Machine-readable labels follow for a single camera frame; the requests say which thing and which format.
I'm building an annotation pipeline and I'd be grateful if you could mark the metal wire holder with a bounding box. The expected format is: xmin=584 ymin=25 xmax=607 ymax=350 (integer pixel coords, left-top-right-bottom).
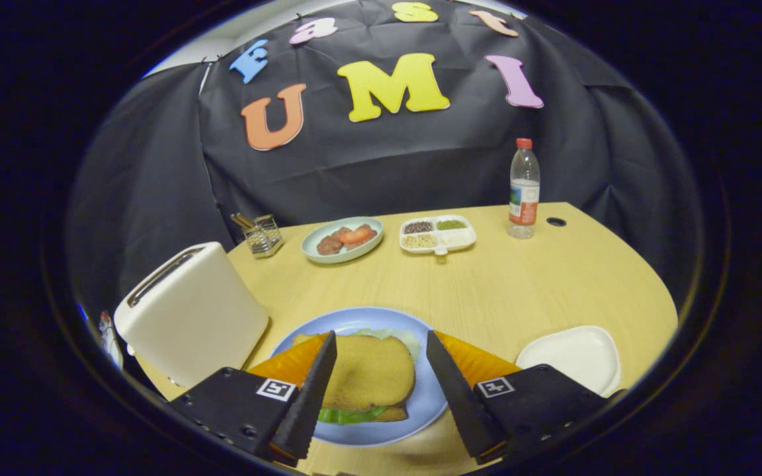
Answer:
xmin=243 ymin=214 xmax=284 ymax=258

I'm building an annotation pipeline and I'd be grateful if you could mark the blue plate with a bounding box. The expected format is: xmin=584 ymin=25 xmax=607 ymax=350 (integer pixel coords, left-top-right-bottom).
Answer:
xmin=270 ymin=307 xmax=448 ymax=447

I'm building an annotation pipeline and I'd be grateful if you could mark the white divided condiment dish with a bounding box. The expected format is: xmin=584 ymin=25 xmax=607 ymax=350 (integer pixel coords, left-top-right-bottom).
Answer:
xmin=399 ymin=214 xmax=477 ymax=256

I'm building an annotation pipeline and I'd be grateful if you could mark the white toaster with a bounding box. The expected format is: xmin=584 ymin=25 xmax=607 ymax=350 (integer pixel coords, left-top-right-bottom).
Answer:
xmin=113 ymin=241 xmax=270 ymax=389

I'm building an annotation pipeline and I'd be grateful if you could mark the green lettuce leaf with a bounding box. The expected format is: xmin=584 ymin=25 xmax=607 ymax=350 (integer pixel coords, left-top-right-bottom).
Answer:
xmin=318 ymin=327 xmax=421 ymax=425

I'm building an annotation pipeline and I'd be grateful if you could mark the bread slice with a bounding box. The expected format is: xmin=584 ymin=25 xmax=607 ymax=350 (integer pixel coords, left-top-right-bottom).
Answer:
xmin=292 ymin=333 xmax=410 ymax=423

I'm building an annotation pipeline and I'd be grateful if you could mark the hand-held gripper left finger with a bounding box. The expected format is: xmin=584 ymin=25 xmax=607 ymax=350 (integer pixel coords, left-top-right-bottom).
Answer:
xmin=169 ymin=331 xmax=338 ymax=467

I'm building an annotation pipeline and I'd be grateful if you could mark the clear bottle with red cap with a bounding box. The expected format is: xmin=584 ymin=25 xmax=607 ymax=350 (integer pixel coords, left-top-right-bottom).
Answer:
xmin=507 ymin=138 xmax=541 ymax=239

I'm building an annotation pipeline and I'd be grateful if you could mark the pale green plate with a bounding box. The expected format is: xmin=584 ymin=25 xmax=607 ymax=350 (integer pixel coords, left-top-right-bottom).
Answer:
xmin=301 ymin=216 xmax=385 ymax=265

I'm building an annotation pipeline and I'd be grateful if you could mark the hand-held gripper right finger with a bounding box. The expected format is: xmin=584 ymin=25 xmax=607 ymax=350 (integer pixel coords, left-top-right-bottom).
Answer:
xmin=426 ymin=330 xmax=626 ymax=465

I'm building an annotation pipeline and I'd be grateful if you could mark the red tomato slice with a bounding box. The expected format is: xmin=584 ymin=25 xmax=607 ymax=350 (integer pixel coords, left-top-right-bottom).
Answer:
xmin=339 ymin=223 xmax=378 ymax=249

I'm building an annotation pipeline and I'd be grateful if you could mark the white device with cables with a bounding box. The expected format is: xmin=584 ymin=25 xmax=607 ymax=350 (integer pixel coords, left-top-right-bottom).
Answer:
xmin=99 ymin=311 xmax=124 ymax=370

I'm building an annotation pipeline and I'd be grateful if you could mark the white square plate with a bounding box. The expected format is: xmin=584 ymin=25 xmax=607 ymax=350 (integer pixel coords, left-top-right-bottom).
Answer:
xmin=516 ymin=325 xmax=622 ymax=397

